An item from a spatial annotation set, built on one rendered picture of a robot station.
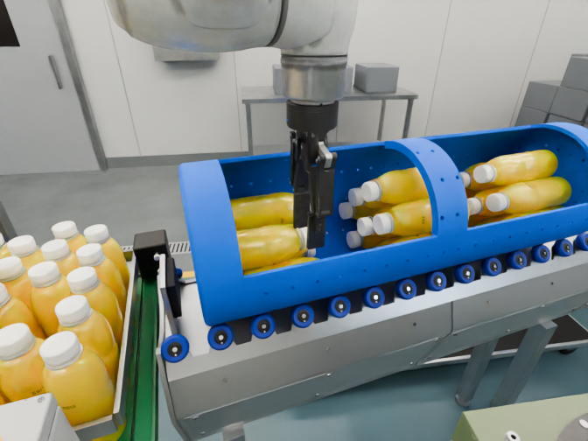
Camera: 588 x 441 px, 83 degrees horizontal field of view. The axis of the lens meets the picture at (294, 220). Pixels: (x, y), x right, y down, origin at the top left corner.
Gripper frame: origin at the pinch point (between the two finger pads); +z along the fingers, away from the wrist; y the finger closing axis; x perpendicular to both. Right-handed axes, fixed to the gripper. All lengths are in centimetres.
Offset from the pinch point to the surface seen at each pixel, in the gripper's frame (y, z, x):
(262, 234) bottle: -0.7, 0.3, 8.5
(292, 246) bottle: -2.6, 2.5, 3.8
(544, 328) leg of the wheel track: -3, 50, -78
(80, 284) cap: 1.2, 5.0, 36.7
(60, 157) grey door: 371, 96, 146
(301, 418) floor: 28, 113, -11
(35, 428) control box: -22.2, 3.4, 35.8
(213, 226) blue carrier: -5.1, -5.2, 16.2
